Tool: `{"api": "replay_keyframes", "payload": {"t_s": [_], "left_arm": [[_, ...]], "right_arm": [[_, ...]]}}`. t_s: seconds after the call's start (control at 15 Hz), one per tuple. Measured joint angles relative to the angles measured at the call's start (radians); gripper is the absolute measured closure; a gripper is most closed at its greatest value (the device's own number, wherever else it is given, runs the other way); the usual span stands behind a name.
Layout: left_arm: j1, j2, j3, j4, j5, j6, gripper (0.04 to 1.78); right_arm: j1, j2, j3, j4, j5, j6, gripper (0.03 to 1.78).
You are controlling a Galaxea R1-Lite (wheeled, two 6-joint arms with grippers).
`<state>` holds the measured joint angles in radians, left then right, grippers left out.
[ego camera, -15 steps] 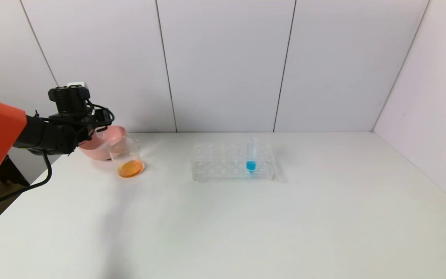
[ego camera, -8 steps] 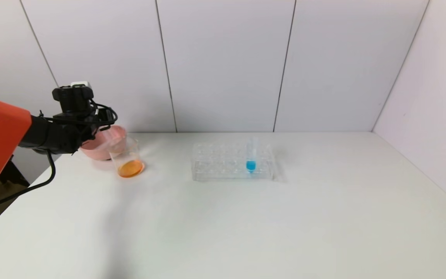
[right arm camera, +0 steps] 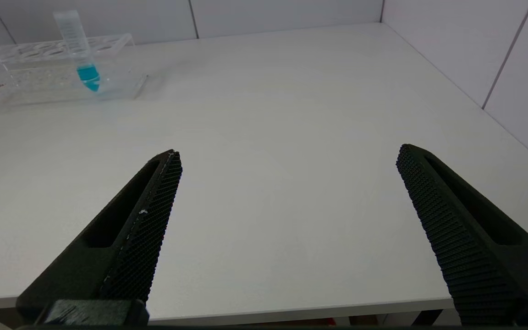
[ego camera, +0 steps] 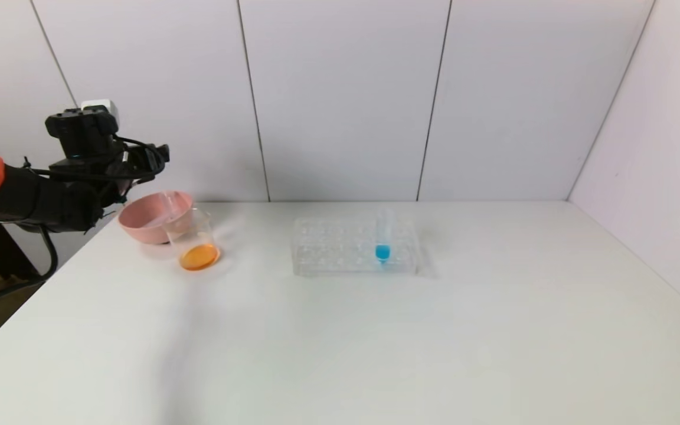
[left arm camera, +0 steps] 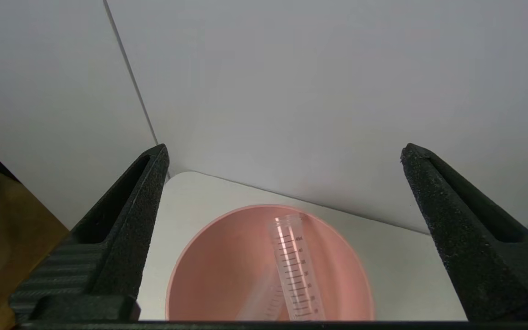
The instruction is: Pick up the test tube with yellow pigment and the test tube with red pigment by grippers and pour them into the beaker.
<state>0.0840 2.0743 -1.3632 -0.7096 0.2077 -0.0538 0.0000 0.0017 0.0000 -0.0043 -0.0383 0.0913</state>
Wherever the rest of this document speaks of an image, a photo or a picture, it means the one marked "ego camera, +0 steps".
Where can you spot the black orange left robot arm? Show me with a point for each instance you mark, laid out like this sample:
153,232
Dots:
39,200

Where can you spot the blue pigment test tube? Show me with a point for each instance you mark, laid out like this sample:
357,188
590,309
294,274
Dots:
382,252

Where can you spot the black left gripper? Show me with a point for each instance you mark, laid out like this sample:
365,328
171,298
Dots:
157,156

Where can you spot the clear glass beaker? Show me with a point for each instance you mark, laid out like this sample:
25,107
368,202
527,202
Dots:
198,254

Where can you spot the clear acrylic test tube rack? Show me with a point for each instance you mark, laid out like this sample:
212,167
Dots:
340,254

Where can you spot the pink plastic bowl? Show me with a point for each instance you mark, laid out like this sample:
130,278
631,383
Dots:
142,215

